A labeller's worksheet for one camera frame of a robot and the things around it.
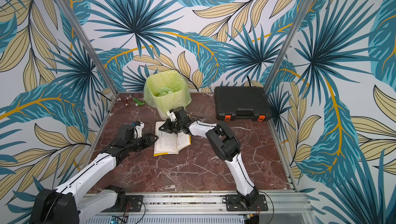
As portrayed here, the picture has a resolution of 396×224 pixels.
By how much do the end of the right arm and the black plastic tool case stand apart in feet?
0.96

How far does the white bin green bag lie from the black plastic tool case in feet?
0.80

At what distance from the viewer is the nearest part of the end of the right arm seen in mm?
791

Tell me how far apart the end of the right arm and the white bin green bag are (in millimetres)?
34

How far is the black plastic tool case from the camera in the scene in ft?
3.35

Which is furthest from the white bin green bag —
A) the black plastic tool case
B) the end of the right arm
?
the black plastic tool case

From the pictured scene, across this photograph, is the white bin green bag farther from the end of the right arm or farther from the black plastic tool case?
the black plastic tool case

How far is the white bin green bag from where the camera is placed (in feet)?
2.84
